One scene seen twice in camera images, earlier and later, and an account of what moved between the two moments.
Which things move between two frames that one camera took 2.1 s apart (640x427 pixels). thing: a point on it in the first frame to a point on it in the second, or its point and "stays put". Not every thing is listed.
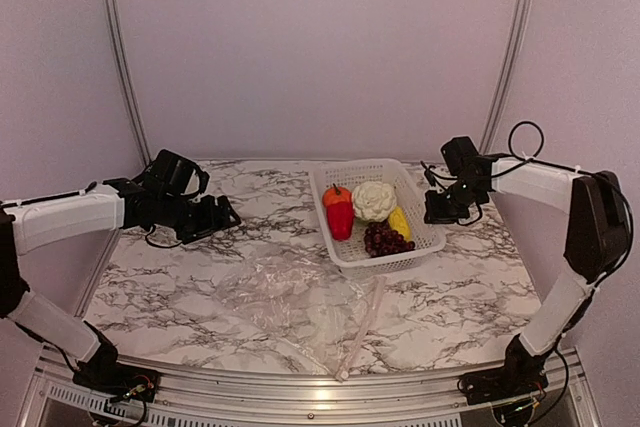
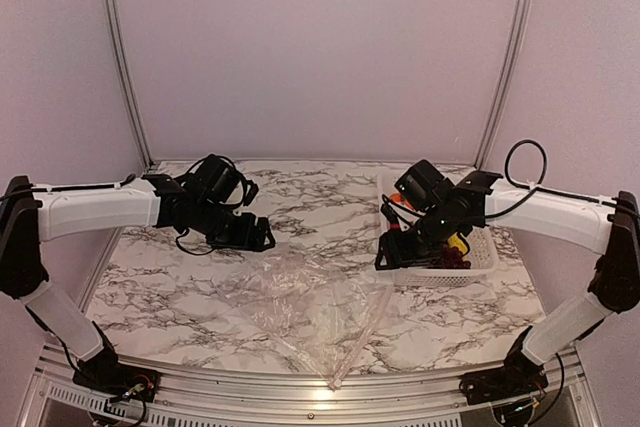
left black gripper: [210, 223] to [243, 240]
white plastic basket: [350, 254] to [478, 242]
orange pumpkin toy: [334, 195] to [397, 197]
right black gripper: [436, 213] to [397, 252]
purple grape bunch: [380, 240] to [449, 258]
